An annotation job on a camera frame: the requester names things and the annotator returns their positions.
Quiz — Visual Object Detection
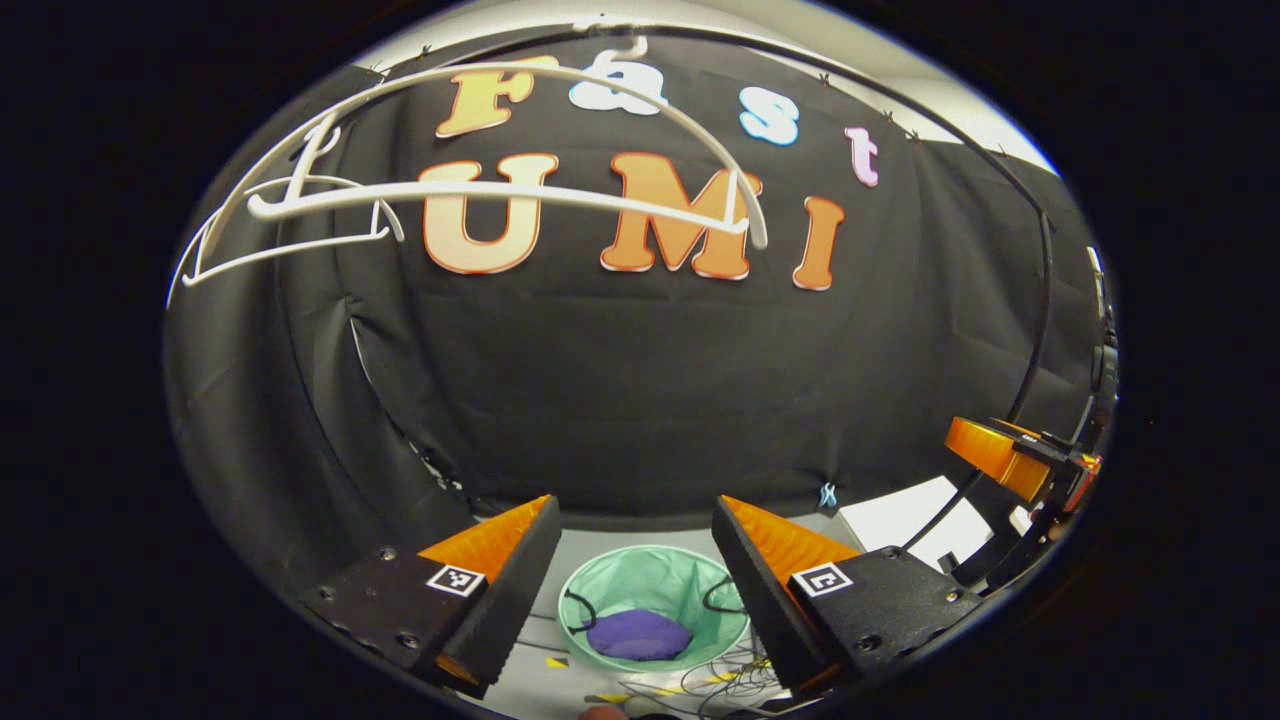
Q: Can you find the black clothes rail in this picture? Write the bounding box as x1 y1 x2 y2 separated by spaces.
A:
270 22 1058 551

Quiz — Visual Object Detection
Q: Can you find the green laundry hamper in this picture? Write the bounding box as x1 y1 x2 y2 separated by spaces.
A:
558 545 751 673

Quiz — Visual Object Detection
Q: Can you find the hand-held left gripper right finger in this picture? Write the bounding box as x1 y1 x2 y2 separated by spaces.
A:
710 494 986 699

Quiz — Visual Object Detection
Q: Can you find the purple corduroy shirt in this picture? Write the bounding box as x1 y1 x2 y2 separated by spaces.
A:
585 610 693 662

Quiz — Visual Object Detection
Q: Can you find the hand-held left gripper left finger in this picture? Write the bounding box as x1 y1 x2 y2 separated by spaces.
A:
300 494 563 701

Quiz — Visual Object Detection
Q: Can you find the bundle of thin cables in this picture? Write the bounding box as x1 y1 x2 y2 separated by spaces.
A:
585 645 791 719

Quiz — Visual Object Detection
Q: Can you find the black backdrop cloth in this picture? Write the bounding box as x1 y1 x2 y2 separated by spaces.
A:
165 35 1116 581

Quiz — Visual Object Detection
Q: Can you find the white plastic hanger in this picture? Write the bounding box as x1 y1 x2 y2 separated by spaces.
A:
165 115 406 306
245 20 771 251

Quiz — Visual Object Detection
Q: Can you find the white board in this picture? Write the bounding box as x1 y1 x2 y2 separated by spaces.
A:
838 476 997 573

